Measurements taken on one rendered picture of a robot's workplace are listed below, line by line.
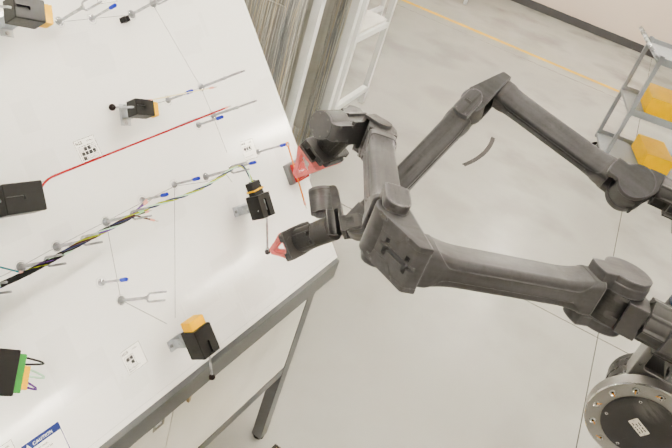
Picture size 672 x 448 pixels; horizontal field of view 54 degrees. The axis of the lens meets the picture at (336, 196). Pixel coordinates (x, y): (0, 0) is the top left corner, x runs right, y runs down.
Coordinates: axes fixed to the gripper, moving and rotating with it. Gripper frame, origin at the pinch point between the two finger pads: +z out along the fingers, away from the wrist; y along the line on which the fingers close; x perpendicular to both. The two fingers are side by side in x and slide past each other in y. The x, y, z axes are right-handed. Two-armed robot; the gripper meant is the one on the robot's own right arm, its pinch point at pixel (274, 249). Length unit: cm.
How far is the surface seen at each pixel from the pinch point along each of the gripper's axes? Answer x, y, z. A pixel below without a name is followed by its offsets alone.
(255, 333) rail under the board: 16.8, 6.7, 10.5
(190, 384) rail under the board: 18.4, 29.3, 9.9
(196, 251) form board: -7.1, 17.0, 5.6
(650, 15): -45, -817, 41
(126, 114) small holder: -39.0, 25.2, -1.5
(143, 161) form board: -29.3, 23.2, 2.1
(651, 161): 68, -401, 9
